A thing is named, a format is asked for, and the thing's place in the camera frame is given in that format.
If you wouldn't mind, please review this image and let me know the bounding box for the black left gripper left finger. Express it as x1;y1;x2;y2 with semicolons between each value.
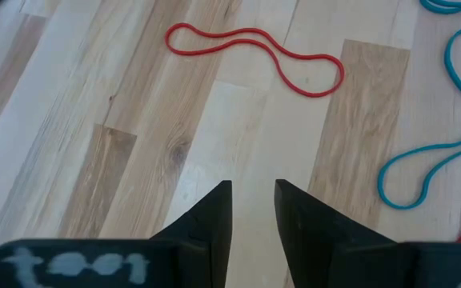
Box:
0;179;234;288

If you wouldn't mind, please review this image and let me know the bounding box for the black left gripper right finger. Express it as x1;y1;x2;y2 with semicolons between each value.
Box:
274;178;461;288

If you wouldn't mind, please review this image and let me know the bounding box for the teal rubber band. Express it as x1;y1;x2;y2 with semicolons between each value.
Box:
419;0;461;15
376;26;461;211

